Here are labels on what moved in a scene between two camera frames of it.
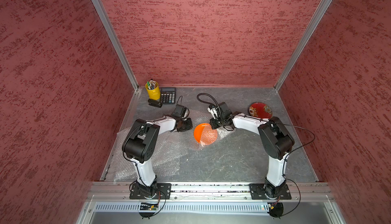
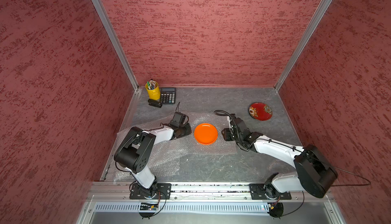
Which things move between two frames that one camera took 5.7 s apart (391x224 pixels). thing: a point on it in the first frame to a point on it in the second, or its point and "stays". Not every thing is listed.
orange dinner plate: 204,134 stays
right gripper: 213,123 to 226,135
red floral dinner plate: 260,110 stays
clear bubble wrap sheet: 174,150 stays
